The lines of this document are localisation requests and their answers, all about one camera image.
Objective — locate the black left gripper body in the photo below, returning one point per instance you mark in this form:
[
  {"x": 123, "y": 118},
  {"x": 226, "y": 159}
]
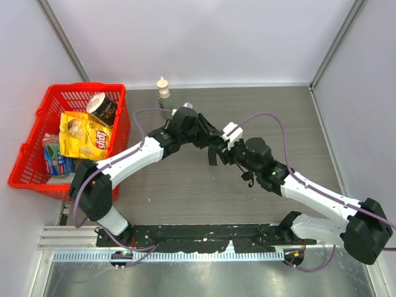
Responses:
[{"x": 203, "y": 129}]

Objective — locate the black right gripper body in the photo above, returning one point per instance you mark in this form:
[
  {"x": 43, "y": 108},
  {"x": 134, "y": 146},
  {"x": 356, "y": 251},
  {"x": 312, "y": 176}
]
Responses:
[{"x": 225, "y": 151}]

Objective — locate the black folding umbrella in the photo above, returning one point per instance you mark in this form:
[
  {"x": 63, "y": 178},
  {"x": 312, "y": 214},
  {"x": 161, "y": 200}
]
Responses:
[{"x": 216, "y": 148}]

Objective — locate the red plastic basket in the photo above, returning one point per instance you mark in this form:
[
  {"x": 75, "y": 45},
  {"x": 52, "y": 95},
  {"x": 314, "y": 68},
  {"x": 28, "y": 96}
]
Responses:
[{"x": 29, "y": 169}]

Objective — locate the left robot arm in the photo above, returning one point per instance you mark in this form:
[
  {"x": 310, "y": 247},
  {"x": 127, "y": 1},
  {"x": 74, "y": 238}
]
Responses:
[{"x": 93, "y": 184}]

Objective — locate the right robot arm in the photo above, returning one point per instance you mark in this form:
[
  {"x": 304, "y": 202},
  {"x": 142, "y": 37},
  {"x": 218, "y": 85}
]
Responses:
[{"x": 360, "y": 227}]

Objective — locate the beige squeeze bottle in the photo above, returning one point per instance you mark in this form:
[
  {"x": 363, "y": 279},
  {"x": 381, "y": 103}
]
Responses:
[{"x": 165, "y": 100}]

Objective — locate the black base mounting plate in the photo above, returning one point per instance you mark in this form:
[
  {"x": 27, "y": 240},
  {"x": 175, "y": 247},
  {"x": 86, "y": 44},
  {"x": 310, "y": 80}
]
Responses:
[{"x": 209, "y": 238}]

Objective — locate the black ice cream tub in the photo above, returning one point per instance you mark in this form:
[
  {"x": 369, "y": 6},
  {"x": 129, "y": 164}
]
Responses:
[{"x": 102, "y": 108}]

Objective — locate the yellow Lay's chips bag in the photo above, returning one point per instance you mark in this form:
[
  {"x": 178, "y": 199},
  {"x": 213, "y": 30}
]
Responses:
[{"x": 82, "y": 136}]

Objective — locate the blue green snack packet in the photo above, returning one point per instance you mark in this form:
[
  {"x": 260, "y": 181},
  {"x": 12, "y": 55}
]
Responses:
[{"x": 55, "y": 163}]

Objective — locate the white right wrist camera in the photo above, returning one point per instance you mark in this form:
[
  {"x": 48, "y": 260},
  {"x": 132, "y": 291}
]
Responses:
[{"x": 231, "y": 133}]

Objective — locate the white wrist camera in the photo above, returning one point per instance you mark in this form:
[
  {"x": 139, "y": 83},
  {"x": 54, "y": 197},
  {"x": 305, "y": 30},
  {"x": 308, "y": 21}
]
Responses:
[
  {"x": 231, "y": 133},
  {"x": 186, "y": 105}
]

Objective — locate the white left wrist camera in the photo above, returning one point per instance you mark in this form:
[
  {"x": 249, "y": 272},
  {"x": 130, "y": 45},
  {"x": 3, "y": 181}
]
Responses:
[{"x": 186, "y": 105}]

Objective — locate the white slotted cable duct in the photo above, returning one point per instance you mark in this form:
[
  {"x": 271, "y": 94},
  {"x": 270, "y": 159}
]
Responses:
[{"x": 112, "y": 255}]

